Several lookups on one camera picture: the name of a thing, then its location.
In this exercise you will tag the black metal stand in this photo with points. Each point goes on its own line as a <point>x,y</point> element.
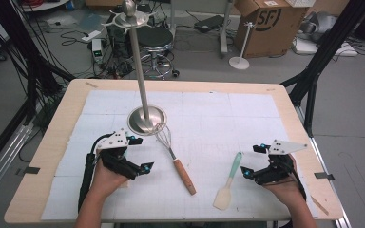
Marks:
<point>31,63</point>
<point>329,47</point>

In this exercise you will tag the round white table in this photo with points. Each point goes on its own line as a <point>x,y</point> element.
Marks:
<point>44,4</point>

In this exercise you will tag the brown tape strip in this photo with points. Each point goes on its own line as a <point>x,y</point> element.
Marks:
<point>91,85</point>
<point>319,205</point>

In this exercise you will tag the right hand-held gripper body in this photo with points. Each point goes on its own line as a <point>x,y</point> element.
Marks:
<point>278,169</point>

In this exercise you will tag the flat white board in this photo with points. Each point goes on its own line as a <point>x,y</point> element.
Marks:
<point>323,50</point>

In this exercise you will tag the white device with green display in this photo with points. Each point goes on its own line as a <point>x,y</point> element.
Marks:
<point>97,47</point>

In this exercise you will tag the black round stool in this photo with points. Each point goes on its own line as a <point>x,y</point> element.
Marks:
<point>155,36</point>

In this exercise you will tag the brown cardboard box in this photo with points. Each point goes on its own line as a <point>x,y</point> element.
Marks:
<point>266,41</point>

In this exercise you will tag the white power strip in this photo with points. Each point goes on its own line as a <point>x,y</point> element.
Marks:
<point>91,35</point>

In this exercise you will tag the small white utensil stand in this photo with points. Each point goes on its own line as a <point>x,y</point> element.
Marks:
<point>239,63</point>

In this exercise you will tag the person's left hand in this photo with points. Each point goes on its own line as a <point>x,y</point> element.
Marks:
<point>106,180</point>

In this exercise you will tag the flat black device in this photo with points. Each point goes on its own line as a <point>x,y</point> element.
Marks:
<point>209,23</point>

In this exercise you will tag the white grid mat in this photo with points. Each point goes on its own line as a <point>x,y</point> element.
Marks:
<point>218,126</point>

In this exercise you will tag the black computer case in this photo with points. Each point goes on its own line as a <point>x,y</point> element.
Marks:
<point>117,41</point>

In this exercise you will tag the stainless steel utensil stand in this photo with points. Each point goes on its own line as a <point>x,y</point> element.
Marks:
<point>147,118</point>

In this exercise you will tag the person's right hand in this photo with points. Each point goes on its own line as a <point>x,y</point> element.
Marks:
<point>286,191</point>

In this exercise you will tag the aluminium rail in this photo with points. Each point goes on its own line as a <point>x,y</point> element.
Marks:
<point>326,171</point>
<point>3,167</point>

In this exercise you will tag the white keyboard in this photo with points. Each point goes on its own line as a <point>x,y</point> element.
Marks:
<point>299,2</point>

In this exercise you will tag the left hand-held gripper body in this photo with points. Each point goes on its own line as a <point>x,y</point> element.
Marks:
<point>120,164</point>

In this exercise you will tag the black tape piece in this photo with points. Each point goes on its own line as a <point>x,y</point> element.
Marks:
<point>28,171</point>
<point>324,176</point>

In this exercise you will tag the white table leg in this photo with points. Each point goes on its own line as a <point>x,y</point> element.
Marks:
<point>224,31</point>

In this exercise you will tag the grey bag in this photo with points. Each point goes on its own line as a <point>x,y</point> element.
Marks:
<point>320,25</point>

